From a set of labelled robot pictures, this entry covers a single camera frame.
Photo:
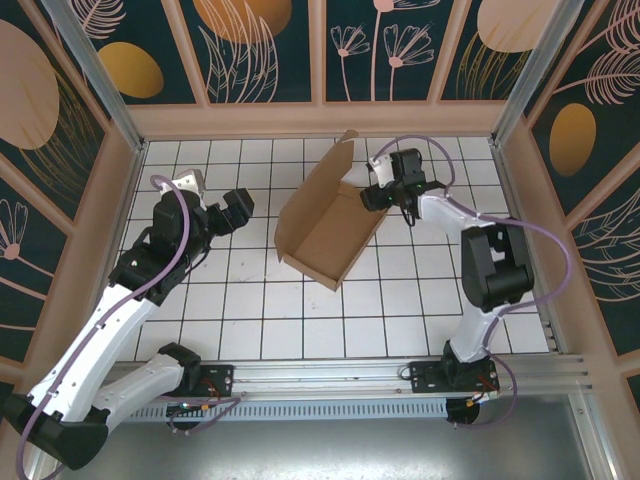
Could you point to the brown cardboard mailer box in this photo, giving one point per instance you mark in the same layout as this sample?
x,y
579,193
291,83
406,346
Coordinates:
x,y
325,235

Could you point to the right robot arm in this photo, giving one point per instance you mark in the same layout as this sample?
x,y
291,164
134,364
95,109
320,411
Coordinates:
x,y
475,330

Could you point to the grey metal sheet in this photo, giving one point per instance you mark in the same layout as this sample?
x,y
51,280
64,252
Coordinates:
x,y
320,450

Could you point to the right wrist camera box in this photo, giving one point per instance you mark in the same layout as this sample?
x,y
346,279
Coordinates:
x,y
382,167

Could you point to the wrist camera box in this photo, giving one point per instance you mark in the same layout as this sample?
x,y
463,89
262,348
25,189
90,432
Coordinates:
x,y
382,167
190,182

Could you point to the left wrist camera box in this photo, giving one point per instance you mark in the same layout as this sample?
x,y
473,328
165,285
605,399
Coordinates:
x,y
190,182

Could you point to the aluminium side rail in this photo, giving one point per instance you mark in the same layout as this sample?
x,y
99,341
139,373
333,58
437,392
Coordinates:
x,y
507,180

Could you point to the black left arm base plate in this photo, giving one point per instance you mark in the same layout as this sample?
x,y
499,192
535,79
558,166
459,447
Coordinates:
x,y
217,377

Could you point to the aluminium frame post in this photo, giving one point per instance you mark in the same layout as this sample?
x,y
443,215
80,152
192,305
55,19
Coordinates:
x,y
95,70
530,70

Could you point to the aluminium mounting rail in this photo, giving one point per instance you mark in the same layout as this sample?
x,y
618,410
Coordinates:
x,y
320,372

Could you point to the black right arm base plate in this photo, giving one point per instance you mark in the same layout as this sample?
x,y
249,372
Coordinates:
x,y
425,377

